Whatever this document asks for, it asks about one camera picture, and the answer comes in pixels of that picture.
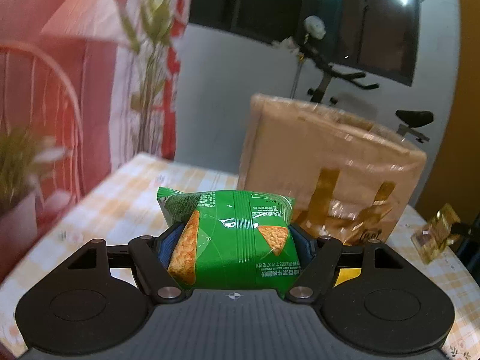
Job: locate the checkered tablecloth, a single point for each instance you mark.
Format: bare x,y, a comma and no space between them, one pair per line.
124,206

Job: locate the dark window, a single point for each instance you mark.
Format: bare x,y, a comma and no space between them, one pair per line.
377,36

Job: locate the cardboard box with plastic liner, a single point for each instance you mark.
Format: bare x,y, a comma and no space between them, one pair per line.
350,177

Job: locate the green corn chip bag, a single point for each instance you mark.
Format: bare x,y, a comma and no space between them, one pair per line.
229,239

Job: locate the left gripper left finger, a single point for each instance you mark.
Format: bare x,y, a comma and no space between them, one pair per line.
150,274

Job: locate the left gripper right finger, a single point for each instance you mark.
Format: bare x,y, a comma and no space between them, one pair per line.
318,258

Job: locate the yellow corn chip bag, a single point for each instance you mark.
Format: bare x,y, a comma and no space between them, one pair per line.
347,274

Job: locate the printed room scene backdrop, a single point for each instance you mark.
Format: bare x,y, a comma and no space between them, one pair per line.
85,86

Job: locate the gold wrapped snack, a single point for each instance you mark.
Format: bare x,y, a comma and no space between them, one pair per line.
438,233

